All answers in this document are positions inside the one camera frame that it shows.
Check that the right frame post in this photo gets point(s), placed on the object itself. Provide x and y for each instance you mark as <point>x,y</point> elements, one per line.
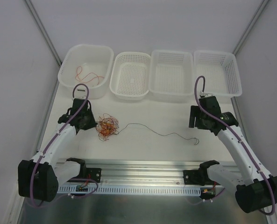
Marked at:
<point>253,21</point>

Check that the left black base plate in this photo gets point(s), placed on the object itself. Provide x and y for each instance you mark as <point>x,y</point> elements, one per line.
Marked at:
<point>93,174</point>

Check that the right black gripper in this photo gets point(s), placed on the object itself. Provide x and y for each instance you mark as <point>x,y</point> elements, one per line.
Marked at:
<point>195,117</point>

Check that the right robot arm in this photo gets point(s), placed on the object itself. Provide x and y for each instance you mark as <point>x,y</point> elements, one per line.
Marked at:
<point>256,188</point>

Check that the white slotted basket right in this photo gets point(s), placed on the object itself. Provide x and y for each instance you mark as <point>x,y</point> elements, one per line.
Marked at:
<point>221,72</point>

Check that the red orange wire ball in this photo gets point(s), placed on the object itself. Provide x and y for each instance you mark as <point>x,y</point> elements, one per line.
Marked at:
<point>107,126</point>

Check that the white round-hole basket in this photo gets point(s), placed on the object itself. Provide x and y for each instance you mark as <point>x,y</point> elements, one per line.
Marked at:
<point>130,75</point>

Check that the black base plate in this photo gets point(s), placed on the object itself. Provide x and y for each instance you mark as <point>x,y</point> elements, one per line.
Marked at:
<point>93,174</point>
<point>196,177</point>

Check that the white slotted basket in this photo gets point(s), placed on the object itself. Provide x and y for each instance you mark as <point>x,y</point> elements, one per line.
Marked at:
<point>170,76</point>
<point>221,72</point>

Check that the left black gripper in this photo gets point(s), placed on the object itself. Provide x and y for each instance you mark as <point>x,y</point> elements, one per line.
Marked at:
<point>88,122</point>

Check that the left frame post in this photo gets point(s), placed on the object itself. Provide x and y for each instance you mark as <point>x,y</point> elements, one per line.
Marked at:
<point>34,14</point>

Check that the aluminium mounting rail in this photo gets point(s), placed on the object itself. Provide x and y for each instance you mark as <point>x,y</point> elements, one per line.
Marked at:
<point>117,173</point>

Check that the white slotted cable duct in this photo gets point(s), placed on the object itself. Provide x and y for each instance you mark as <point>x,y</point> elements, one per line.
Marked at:
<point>130,190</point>

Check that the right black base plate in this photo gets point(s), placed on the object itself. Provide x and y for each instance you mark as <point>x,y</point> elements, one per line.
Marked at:
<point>196,177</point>

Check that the white slotted basket middle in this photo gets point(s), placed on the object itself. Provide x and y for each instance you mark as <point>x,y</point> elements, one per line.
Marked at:
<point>170,76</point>

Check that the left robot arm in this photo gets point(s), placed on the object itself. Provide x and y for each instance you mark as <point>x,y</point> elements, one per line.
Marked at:
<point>39,178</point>

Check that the white solid plastic tub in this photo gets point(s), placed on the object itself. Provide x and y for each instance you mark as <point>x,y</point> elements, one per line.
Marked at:
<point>87,64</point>

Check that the frame post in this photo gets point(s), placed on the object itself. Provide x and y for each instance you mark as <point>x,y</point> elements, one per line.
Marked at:
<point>253,21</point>
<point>34,14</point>

